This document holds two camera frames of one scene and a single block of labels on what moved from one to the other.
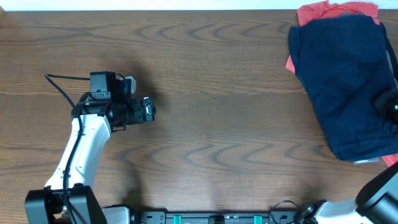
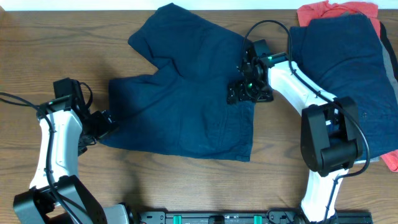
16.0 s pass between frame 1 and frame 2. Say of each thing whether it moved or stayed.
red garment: stayed
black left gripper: moved
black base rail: stayed
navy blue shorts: moved
